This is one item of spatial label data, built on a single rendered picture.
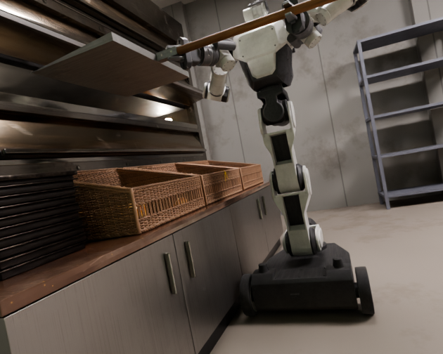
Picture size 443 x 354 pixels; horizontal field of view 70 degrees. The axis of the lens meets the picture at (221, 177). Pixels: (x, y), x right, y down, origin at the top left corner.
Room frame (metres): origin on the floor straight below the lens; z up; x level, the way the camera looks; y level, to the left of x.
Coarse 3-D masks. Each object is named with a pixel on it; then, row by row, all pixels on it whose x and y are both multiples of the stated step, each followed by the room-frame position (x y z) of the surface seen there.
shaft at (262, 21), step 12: (312, 0) 1.03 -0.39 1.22; (324, 0) 1.02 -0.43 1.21; (336, 0) 1.02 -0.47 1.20; (276, 12) 1.08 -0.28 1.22; (288, 12) 1.06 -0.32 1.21; (300, 12) 1.06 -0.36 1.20; (252, 24) 1.11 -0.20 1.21; (264, 24) 1.10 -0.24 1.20; (216, 36) 1.15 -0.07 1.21; (228, 36) 1.14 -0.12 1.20; (180, 48) 1.20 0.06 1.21; (192, 48) 1.19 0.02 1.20
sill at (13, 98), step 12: (0, 96) 1.20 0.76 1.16; (12, 96) 1.24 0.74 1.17; (24, 96) 1.29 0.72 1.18; (60, 108) 1.45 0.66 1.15; (72, 108) 1.52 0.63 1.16; (84, 108) 1.59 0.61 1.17; (96, 108) 1.67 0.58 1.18; (144, 120) 2.06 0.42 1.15; (156, 120) 2.20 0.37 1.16; (168, 120) 2.35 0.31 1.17
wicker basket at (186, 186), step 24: (120, 168) 1.68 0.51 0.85; (96, 192) 1.07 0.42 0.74; (120, 192) 1.03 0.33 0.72; (144, 192) 1.08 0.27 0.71; (168, 192) 1.23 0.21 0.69; (192, 192) 1.54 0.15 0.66; (96, 216) 1.07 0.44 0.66; (120, 216) 1.04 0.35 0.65; (144, 216) 1.06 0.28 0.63; (168, 216) 1.20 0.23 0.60
